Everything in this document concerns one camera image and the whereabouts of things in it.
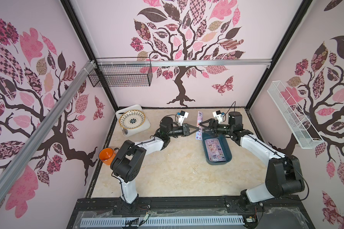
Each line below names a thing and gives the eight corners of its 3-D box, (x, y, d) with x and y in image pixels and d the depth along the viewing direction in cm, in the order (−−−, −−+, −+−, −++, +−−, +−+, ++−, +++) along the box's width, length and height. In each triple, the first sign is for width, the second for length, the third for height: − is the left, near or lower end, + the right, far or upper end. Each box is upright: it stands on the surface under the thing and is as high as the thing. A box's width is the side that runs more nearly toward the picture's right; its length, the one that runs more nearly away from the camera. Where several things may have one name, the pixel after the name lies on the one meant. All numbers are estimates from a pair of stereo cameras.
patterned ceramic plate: (117, 129, 109) (116, 127, 107) (123, 111, 120) (122, 110, 119) (143, 129, 108) (142, 127, 107) (146, 111, 120) (145, 109, 118)
